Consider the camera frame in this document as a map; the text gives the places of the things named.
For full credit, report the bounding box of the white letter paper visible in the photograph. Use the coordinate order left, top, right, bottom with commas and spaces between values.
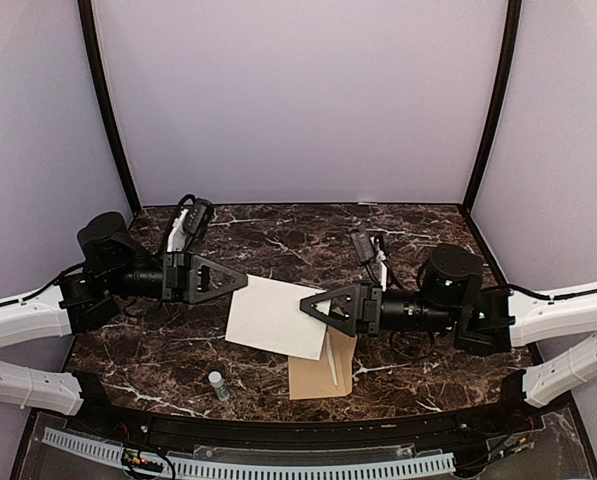
324, 332, 338, 387

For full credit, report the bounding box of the black front frame rail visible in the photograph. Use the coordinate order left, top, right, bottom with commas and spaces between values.
66, 402, 544, 451

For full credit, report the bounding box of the beige lined stationery sheet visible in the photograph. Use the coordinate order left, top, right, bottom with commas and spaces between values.
225, 275, 326, 360

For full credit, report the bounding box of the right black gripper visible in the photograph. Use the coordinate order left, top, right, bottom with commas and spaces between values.
300, 281, 459, 337

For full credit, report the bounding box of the right black corner post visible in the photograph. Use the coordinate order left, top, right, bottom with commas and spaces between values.
461, 0, 522, 217

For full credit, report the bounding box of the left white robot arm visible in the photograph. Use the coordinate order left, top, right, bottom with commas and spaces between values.
0, 211, 248, 436

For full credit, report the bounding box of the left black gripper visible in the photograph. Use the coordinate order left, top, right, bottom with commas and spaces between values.
105, 251, 249, 305

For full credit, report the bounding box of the small white-capped glue bottle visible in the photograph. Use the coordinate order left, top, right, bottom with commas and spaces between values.
208, 370, 230, 401

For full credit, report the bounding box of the brown kraft envelope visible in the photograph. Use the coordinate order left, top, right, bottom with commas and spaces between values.
288, 330, 357, 400

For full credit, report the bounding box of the left black corner post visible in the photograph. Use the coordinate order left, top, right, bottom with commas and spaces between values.
77, 0, 142, 216

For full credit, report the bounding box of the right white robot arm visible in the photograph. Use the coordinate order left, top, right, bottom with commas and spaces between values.
300, 244, 597, 434

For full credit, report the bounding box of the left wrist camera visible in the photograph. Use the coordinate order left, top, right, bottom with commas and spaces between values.
165, 194, 215, 253

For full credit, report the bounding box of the white slotted cable duct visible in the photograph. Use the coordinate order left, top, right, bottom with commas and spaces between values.
41, 427, 456, 480

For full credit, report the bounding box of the black corner post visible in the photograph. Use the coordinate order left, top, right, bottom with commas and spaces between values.
461, 0, 522, 217
77, 0, 142, 216

